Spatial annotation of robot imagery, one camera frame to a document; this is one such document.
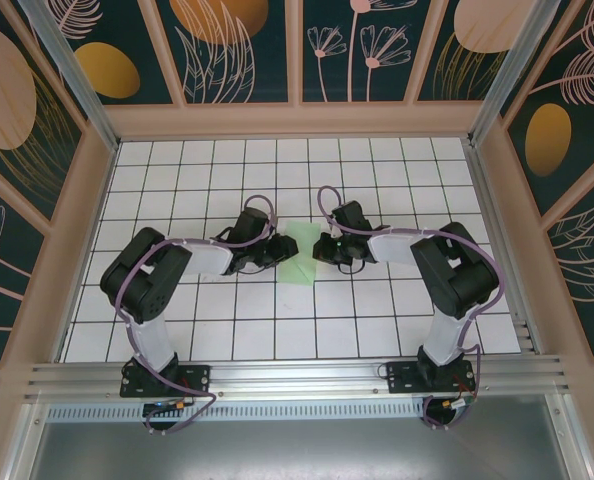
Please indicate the light green cloth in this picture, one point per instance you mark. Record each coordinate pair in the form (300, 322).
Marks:
(302, 265)

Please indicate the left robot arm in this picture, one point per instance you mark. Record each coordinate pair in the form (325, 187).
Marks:
(147, 270)

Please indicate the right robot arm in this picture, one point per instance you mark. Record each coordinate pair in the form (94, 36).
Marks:
(462, 280)

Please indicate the grey metal panel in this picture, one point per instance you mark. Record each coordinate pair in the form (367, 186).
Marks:
(297, 450)

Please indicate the aluminium side rail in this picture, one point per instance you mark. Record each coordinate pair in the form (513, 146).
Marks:
(502, 250)

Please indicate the long aluminium mounting rail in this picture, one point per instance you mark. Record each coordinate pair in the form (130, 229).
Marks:
(297, 375)

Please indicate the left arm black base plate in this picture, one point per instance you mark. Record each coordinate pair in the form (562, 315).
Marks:
(197, 377)

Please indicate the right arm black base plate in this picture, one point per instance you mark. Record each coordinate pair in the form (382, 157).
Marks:
(402, 377)

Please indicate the aluminium corner post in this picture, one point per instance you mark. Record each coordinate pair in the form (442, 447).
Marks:
(507, 75)
(72, 70)

